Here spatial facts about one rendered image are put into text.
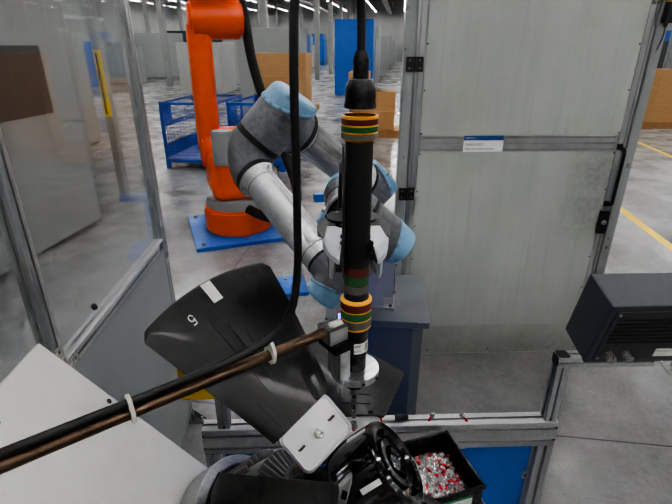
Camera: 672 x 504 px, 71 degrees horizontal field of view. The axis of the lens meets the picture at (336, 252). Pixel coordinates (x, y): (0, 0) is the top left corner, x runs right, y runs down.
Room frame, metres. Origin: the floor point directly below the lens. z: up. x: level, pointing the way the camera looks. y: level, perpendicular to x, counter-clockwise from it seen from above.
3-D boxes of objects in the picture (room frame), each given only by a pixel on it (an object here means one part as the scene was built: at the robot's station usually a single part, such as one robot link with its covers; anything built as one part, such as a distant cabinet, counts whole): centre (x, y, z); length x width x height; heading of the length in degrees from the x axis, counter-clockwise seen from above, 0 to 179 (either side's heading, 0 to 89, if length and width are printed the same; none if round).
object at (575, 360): (0.94, -0.65, 1.04); 0.24 x 0.03 x 0.03; 92
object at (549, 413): (0.94, -0.55, 0.96); 0.03 x 0.03 x 0.20; 2
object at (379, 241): (0.57, -0.05, 1.48); 0.09 x 0.03 x 0.06; 12
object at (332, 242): (0.56, 0.00, 1.48); 0.09 x 0.03 x 0.06; 172
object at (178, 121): (7.62, 2.07, 0.49); 1.27 x 0.88 x 0.98; 173
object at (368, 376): (0.55, -0.02, 1.35); 0.09 x 0.07 x 0.10; 127
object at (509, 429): (0.92, -0.12, 0.82); 0.90 x 0.04 x 0.08; 92
